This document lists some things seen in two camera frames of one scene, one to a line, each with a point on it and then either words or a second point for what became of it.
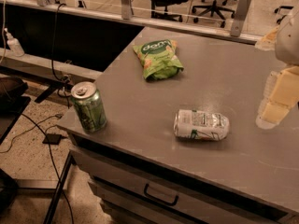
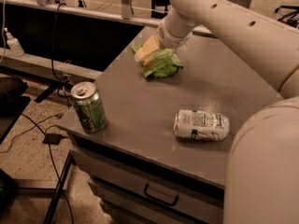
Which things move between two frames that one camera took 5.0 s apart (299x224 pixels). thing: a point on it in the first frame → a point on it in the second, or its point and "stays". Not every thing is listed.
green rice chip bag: x=158 y=59 stays
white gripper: x=288 y=44 → x=172 y=38
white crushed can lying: x=201 y=125 stays
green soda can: x=90 y=106 stays
